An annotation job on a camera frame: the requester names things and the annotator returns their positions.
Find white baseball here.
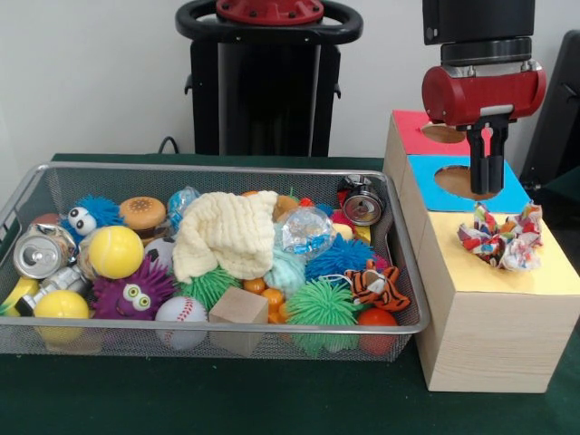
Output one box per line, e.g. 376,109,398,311
154,295,209,350

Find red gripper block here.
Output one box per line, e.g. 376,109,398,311
421,61,548,196

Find wire mesh bin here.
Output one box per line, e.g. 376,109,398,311
0,161,431,362

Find plain yellow ball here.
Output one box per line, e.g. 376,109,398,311
33,290,91,343

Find green cloth on side table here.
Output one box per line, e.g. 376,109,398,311
541,169,580,218

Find colourful wrapper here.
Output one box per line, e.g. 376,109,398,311
456,201,544,273

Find green spiky rubber ball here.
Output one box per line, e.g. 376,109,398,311
285,278,359,326

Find wooden box with three holes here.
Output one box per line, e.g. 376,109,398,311
382,110,580,393

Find cream waffle cloth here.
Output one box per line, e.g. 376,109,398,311
173,189,278,283

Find tiger plush toy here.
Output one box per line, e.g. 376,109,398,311
343,260,412,313

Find yellow tennis ball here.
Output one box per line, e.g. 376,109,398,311
88,226,145,279

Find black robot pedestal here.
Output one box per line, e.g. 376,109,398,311
175,0,363,158

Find crushed silver drink can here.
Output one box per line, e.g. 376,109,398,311
12,225,78,280

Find purple spiky monster toy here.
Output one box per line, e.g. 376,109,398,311
92,256,177,321

